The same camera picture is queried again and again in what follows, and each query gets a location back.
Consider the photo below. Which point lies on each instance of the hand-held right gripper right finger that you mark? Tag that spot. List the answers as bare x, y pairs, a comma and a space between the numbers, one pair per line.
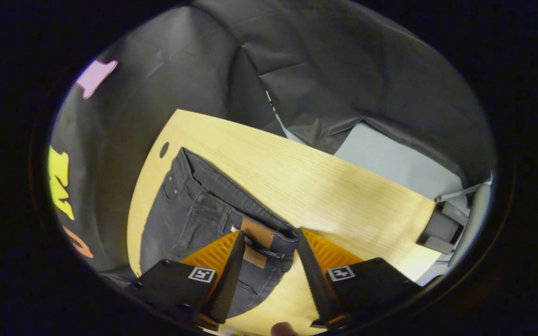
318, 289

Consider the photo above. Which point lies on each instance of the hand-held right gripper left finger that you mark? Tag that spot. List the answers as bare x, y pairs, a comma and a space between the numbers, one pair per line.
227, 289

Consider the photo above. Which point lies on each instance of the dark grey jeans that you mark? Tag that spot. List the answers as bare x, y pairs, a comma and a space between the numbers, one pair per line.
194, 214

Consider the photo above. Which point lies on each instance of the light grey metal stand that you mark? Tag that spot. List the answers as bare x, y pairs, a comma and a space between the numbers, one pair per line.
478, 214

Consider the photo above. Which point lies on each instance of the black backdrop cloth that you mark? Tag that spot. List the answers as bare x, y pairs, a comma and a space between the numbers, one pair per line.
334, 56

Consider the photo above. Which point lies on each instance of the dark grey table bracket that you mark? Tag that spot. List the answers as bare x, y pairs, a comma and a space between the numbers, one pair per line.
439, 228

